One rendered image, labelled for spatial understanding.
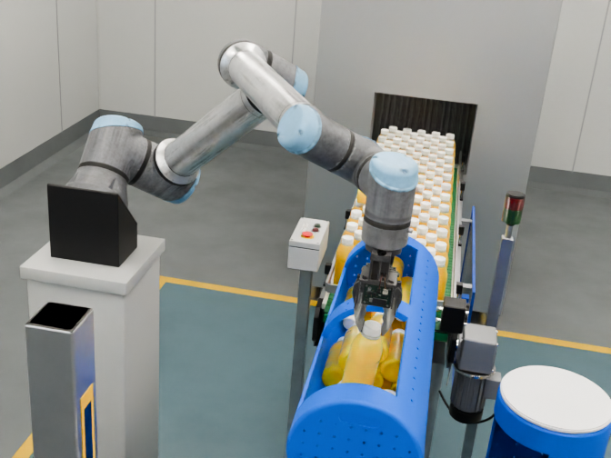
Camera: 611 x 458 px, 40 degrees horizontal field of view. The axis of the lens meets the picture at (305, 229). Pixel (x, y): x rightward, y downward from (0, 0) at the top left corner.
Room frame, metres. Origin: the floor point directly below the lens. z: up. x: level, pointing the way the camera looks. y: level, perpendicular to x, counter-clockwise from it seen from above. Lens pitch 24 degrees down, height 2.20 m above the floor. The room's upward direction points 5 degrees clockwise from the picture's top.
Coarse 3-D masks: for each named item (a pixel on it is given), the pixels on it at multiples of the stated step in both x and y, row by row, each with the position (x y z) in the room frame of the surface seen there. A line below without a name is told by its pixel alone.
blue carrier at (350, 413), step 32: (352, 256) 2.20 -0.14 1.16; (416, 256) 2.13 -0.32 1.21; (416, 288) 1.94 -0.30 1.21; (416, 320) 1.79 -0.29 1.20; (320, 352) 1.79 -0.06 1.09; (416, 352) 1.66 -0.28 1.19; (320, 384) 1.73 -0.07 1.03; (352, 384) 1.44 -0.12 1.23; (416, 384) 1.54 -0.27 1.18; (320, 416) 1.39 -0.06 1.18; (352, 416) 1.39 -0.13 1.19; (384, 416) 1.38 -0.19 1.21; (416, 416) 1.43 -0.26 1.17; (288, 448) 1.40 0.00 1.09; (320, 448) 1.39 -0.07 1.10; (352, 448) 1.38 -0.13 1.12; (384, 448) 1.37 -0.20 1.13; (416, 448) 1.36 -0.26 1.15
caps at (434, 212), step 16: (384, 144) 3.57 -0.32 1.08; (400, 144) 3.61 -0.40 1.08; (416, 144) 3.61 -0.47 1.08; (448, 144) 3.69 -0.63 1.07; (416, 160) 3.39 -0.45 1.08; (448, 160) 3.45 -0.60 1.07; (432, 176) 3.23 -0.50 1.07; (448, 176) 3.22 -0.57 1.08; (432, 192) 3.06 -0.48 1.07; (416, 208) 2.84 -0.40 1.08; (432, 208) 2.85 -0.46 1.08; (448, 208) 2.88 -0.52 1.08; (352, 224) 2.63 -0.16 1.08; (416, 224) 2.71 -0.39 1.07; (432, 224) 2.70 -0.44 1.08; (432, 240) 2.58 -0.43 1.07
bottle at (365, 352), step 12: (360, 336) 1.48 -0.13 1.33; (360, 348) 1.46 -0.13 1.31; (372, 348) 1.46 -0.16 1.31; (348, 360) 1.48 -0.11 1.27; (360, 360) 1.46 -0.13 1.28; (372, 360) 1.46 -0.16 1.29; (348, 372) 1.47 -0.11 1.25; (360, 372) 1.46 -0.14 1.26; (372, 372) 1.46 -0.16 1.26; (372, 384) 1.47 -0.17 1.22
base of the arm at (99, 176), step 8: (80, 168) 2.25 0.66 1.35; (88, 168) 2.23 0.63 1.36; (96, 168) 2.23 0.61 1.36; (104, 168) 2.23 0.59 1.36; (112, 168) 2.24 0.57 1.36; (80, 176) 2.21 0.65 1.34; (88, 176) 2.20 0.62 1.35; (96, 176) 2.20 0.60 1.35; (104, 176) 2.21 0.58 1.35; (112, 176) 2.23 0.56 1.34; (120, 176) 2.25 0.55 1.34; (72, 184) 2.18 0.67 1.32; (80, 184) 2.17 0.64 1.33; (88, 184) 2.17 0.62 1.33; (96, 184) 2.18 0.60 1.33; (104, 184) 2.19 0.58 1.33; (112, 184) 2.21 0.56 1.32; (120, 184) 2.23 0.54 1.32; (112, 192) 2.18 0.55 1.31; (120, 192) 2.21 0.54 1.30
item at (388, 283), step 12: (372, 252) 1.42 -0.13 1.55; (384, 252) 1.47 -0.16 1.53; (396, 252) 1.44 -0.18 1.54; (372, 264) 1.43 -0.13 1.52; (384, 264) 1.44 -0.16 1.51; (360, 276) 1.43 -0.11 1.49; (372, 276) 1.43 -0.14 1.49; (384, 276) 1.43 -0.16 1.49; (396, 276) 1.45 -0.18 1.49; (372, 288) 1.42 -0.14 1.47; (384, 288) 1.41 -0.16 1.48; (372, 300) 1.41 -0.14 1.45; (384, 300) 1.41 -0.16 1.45
